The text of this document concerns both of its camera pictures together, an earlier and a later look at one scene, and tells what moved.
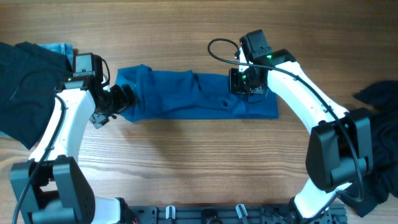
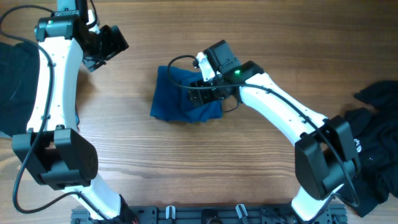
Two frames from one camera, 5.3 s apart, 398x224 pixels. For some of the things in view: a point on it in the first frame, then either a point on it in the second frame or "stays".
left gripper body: x=123 y=98 → x=94 y=63
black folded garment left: x=30 y=76 stays
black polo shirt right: x=382 y=97 stays
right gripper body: x=236 y=81 → x=196 y=96
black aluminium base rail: x=229 y=214 stays
